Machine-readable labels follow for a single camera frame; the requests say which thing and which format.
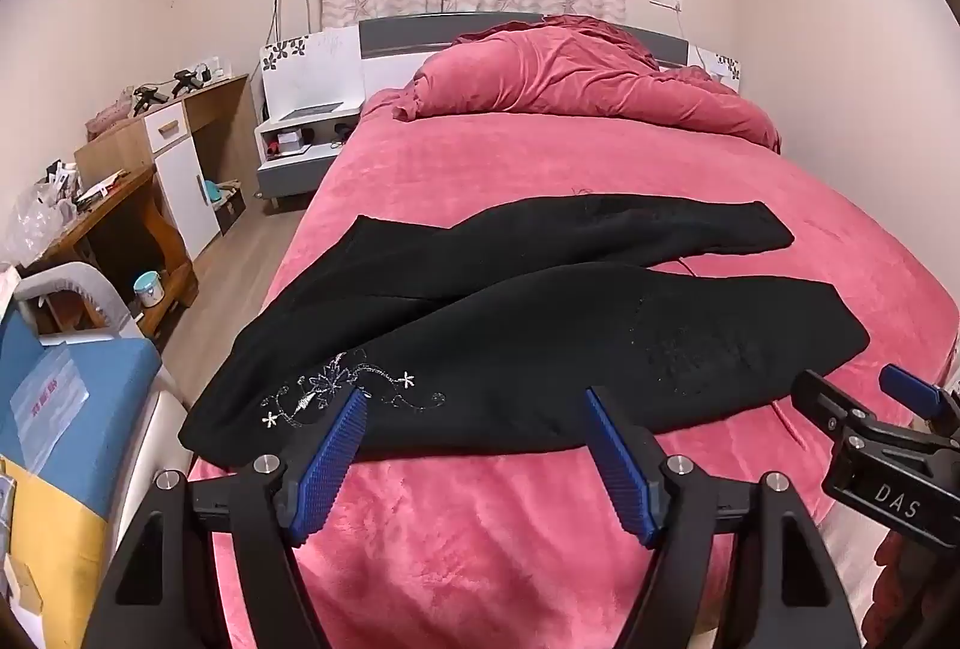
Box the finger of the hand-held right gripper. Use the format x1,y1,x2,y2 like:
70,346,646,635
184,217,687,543
793,370,895,449
879,364,960,431

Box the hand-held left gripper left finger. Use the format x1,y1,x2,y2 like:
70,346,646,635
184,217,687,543
81,386,368,649

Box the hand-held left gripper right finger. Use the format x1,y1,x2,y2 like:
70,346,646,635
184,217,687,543
585,385,863,649

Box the black embroidered pants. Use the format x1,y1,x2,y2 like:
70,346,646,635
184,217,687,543
180,193,871,470

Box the teal lidded jar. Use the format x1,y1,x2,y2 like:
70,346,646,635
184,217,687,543
133,270,167,309

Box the blue cushion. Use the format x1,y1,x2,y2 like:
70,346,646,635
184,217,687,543
0,311,162,522

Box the dark storage box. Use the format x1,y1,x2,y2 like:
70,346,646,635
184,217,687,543
202,180,248,237

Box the yellow cardboard box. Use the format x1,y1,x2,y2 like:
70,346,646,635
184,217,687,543
0,457,113,649

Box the white and grey nightstand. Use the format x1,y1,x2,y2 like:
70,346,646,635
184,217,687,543
255,100,365,213

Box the bed with pink sheet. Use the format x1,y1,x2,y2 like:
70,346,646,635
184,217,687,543
187,11,960,649

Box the wooden desk with white drawer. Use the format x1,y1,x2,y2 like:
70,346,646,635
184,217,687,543
73,73,252,264

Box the low wooden table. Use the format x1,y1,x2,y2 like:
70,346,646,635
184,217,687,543
22,165,200,342

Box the clear plastic bag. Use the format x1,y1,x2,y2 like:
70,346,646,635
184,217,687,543
0,180,76,267

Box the pink duvet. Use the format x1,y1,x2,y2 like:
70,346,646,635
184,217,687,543
390,14,782,153

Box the grey and white headboard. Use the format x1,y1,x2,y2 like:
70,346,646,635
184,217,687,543
259,11,743,117

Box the white chair frame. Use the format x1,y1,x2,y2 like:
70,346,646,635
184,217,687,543
15,262,143,339

